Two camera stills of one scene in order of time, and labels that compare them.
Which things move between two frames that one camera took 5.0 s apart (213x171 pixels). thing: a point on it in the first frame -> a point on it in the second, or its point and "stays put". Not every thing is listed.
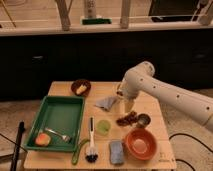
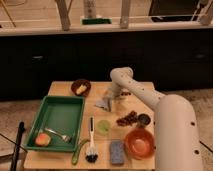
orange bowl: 141,143 stays put
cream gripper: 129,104 -> 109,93
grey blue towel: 106,103 stays put
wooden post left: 63,13 stays put
